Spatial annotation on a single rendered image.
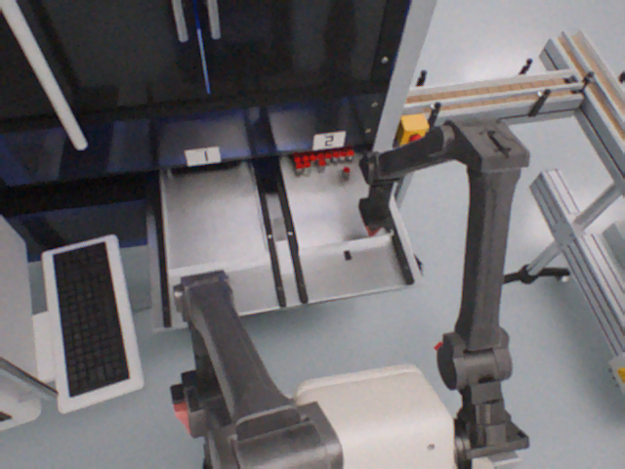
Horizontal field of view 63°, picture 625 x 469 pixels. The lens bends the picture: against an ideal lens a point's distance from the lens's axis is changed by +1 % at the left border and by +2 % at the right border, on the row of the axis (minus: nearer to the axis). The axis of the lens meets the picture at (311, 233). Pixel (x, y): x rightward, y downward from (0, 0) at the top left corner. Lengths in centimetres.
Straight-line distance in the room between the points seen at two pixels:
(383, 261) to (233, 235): 41
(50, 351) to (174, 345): 85
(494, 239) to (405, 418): 29
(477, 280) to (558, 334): 170
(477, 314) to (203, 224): 82
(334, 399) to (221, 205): 81
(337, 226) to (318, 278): 17
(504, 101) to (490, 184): 103
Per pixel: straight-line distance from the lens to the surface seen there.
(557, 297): 259
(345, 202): 145
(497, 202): 78
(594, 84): 195
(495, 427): 93
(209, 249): 137
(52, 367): 144
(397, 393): 77
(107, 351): 138
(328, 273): 134
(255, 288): 131
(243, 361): 58
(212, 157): 137
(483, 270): 82
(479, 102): 174
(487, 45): 353
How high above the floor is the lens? 209
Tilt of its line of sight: 60 degrees down
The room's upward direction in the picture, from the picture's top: 7 degrees clockwise
